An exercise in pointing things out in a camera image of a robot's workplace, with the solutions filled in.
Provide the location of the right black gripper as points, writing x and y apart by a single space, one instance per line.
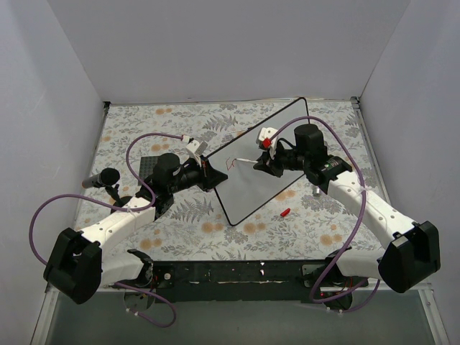
272 162

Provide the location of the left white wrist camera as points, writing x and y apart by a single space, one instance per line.
194 147

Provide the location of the black front mounting rail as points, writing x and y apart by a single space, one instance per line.
233 280

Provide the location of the white marker pen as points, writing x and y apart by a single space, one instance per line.
245 160

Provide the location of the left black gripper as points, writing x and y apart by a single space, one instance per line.
205 172

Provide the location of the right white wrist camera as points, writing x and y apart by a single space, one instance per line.
267 140

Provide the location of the red marker cap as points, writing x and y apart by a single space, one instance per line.
285 212

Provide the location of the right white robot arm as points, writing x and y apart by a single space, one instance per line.
409 251

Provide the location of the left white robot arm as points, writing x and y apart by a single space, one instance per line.
80 263

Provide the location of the dark grey studded baseplate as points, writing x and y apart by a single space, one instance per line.
146 167

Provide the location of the black microphone with red ring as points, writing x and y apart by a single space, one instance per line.
106 178

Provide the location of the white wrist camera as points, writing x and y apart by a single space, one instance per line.
194 147
267 140

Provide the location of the white board with black frame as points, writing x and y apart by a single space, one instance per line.
246 190

